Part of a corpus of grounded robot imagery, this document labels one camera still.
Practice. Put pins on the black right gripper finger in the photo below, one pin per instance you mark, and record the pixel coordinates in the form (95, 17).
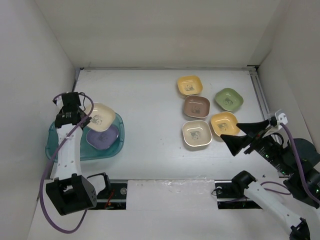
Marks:
(236, 143)
(254, 129)

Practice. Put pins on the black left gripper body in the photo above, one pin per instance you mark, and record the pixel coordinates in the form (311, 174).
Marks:
(87, 120)

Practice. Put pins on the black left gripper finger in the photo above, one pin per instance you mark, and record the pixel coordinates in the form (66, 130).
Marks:
(80, 113)
(85, 121)

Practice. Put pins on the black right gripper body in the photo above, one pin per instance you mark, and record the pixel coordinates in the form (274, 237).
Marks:
(270, 149)

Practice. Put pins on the cream panda plate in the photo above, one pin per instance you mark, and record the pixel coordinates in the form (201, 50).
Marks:
(102, 117)
(196, 135)

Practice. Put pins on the purple panda plate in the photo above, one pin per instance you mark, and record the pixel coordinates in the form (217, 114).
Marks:
(102, 140)

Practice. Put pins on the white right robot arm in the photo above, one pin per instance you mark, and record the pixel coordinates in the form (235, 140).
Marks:
(292, 157)

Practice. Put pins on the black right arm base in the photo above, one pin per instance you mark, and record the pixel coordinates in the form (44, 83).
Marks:
(230, 193)

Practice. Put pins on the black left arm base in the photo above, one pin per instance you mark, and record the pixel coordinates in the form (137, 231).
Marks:
(113, 196)

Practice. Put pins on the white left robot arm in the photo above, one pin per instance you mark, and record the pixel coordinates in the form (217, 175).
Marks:
(70, 191)

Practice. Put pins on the teal transparent plastic bin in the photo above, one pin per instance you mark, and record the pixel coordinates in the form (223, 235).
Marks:
(87, 151)

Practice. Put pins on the yellow panda plate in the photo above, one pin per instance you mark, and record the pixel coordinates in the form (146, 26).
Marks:
(189, 85)
(224, 123)

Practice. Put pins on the green panda plate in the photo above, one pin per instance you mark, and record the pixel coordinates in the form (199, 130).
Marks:
(229, 99)

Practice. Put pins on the brown panda plate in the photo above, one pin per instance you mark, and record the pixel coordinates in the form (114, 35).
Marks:
(196, 106)

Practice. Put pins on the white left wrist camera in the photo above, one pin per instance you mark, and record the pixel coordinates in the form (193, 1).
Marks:
(58, 101)

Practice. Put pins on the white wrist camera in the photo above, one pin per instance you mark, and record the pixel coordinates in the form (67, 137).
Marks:
(277, 119)
(58, 101)

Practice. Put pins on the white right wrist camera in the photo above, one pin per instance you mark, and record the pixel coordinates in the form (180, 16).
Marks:
(277, 119)

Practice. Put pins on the aluminium rail frame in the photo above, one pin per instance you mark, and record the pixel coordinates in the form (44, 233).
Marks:
(262, 102)

